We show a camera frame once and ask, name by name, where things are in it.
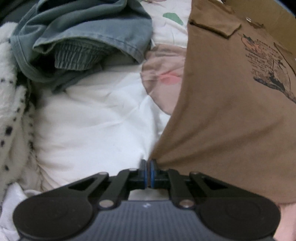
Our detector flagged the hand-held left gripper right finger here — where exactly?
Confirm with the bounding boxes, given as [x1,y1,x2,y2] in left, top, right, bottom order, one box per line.
[150,160,234,208]

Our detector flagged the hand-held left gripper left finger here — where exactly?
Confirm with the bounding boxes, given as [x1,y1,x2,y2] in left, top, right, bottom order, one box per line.
[68,159,147,208]

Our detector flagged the brown t-shirt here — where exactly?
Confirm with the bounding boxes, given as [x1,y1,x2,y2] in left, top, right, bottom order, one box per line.
[150,0,296,204]

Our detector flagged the white bear printed blanket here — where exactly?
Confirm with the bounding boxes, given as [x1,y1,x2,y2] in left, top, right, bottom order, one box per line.
[0,0,192,241]

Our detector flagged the blue-grey denim pants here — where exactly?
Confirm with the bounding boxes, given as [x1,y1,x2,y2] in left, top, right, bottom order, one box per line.
[10,0,153,92]

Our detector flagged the white fluffy dotted cloth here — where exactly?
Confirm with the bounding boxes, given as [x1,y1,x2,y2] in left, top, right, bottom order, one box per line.
[0,22,38,188]

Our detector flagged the brown cardboard sheet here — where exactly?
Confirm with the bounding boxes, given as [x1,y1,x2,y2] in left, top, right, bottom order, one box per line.
[222,0,296,77]

